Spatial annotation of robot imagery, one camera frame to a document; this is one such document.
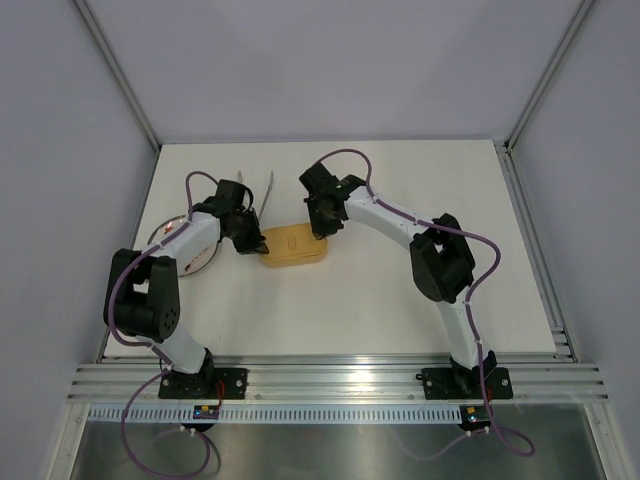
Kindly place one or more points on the aluminium mounting rail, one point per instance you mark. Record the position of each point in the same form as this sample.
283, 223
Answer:
359, 379

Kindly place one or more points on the aluminium frame post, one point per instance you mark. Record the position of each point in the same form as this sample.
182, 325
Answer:
100, 39
559, 55

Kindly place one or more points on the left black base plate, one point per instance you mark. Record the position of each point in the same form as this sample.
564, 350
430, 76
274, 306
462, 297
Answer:
221, 383

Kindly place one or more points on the metal food tongs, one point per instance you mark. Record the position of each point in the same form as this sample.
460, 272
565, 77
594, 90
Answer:
267, 195

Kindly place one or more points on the left aluminium frame post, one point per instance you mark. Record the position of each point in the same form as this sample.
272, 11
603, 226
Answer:
100, 39

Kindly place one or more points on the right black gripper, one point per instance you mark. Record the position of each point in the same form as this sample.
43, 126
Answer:
322, 230

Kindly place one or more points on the white slotted cable duct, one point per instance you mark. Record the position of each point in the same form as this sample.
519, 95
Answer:
279, 414

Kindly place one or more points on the round printed food plate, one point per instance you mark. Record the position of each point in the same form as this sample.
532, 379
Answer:
193, 244

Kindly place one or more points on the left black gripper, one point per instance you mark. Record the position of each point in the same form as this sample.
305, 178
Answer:
256, 244

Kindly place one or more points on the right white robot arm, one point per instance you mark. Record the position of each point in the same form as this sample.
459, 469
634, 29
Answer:
442, 263

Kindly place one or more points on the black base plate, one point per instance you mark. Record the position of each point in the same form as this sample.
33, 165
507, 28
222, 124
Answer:
221, 383
445, 383

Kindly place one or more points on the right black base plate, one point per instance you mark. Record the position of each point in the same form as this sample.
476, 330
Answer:
445, 383

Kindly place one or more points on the yellow lunch box lid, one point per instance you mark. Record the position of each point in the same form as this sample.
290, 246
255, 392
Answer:
293, 245

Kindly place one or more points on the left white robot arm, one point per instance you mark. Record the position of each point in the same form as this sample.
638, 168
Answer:
142, 304

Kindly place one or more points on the right aluminium frame post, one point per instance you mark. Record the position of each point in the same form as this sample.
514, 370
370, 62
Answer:
559, 55

